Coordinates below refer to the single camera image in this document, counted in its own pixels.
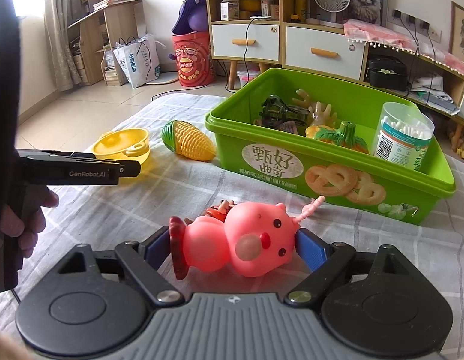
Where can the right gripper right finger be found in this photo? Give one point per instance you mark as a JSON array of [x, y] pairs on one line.
[[328, 264]]

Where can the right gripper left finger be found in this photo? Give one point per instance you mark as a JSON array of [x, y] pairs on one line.
[[140, 262]]

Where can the pink rubber pig toy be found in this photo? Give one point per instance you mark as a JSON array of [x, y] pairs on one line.
[[254, 238]]

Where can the yellow toy pot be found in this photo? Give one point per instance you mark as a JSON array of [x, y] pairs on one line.
[[125, 144]]

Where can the translucent tan antler toy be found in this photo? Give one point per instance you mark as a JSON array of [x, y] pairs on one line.
[[318, 113]]

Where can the clear cotton swab jar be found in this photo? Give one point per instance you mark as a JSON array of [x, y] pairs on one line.
[[403, 135]]

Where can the leopard hair claw clip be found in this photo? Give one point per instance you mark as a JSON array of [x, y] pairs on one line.
[[278, 115]]

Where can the orange toy pumpkin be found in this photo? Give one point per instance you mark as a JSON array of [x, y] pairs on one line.
[[344, 136]]

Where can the left hand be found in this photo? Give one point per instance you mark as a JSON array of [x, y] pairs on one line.
[[27, 231]]

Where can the small orange figure toy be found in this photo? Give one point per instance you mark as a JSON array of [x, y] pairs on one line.
[[220, 210]]

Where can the grey checked table cloth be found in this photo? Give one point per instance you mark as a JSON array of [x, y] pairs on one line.
[[104, 216]]

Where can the green plastic cookie box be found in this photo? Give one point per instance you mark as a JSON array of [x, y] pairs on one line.
[[311, 168]]

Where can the yellow toy corn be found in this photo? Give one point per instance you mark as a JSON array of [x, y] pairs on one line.
[[186, 140]]

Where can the white blue shopping bag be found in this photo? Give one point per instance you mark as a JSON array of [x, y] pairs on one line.
[[138, 59]]

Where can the yellow egg tray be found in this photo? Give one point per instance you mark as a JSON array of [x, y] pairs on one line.
[[456, 136]]

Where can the black case on shelf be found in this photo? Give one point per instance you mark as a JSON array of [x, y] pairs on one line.
[[387, 73]]

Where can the red round bucket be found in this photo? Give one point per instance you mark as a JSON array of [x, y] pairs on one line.
[[192, 53]]

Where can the pink lace cloth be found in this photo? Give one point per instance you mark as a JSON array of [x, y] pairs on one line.
[[377, 36]]

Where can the purple plush toy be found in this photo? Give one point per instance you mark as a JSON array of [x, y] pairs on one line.
[[193, 17]]

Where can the wooden cabinet with drawers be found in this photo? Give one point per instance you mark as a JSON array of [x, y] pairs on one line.
[[281, 42]]

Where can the framed cartoon girl picture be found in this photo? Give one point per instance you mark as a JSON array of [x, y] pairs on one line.
[[457, 31]]

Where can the framed cat picture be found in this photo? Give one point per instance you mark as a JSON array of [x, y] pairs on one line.
[[368, 11]]

